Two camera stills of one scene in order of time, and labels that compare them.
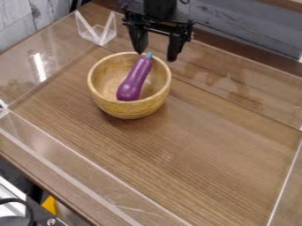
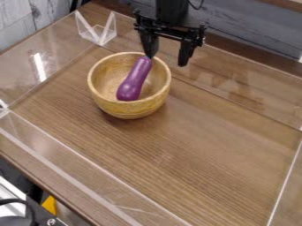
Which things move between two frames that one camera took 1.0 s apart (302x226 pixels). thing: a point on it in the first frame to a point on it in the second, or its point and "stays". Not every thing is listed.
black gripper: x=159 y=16 to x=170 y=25
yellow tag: x=50 y=204 stays
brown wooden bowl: x=108 y=71 stays
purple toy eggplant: x=128 y=88 stays
